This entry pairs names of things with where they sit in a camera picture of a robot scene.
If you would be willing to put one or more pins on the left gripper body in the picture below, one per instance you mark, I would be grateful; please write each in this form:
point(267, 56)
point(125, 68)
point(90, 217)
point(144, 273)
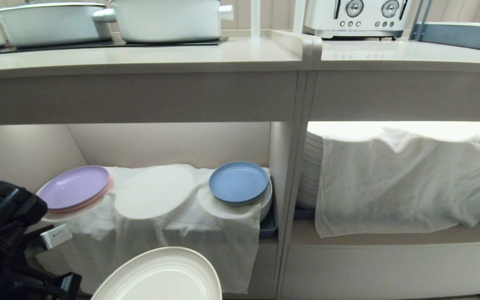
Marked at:
point(68, 287)

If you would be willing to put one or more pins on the large white oval plate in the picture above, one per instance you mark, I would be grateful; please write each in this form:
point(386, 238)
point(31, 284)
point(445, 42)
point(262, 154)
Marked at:
point(161, 277)

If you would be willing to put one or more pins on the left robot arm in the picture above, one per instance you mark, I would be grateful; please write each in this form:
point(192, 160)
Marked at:
point(2, 208)

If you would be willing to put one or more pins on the pink plate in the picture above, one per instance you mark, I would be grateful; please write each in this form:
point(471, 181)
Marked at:
point(94, 203)

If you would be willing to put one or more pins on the purple plate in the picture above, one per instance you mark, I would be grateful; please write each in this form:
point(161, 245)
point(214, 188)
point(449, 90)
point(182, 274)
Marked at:
point(73, 188)

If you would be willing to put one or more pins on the white round plate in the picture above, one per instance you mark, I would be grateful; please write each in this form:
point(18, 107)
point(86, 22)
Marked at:
point(153, 192)

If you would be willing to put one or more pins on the blue plate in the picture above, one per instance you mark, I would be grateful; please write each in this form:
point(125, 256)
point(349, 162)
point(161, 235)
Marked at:
point(238, 182)

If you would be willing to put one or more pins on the beige counter shelf unit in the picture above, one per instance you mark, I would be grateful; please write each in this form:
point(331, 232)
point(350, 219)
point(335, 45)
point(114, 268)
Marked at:
point(181, 96)

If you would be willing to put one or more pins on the white gauze cloth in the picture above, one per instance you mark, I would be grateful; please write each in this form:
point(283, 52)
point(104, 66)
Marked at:
point(190, 241)
point(402, 183)

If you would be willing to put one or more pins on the blue-grey tray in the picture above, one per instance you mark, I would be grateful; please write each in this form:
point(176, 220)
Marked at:
point(268, 228)

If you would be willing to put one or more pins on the white bowl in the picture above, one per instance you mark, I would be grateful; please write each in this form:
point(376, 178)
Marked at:
point(266, 202)

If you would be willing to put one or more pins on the black cooktop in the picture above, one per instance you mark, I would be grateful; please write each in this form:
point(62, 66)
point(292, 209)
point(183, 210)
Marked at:
point(77, 45)

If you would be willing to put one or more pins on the white shallow pan with lid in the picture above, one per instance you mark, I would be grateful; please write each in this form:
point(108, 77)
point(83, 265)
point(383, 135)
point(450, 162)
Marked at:
point(52, 25)

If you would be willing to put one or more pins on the stack of white plates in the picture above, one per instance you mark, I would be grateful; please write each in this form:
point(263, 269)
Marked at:
point(310, 175)

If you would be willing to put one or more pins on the white toaster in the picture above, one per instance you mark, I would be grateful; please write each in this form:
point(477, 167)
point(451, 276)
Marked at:
point(356, 16)

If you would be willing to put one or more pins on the grey dish rack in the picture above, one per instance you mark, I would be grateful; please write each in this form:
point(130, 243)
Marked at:
point(461, 37)

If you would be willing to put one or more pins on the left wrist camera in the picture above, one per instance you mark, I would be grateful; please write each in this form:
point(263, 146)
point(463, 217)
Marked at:
point(56, 236)

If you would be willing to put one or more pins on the white post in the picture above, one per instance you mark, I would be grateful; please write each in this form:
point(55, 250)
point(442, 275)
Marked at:
point(255, 18)
point(299, 16)

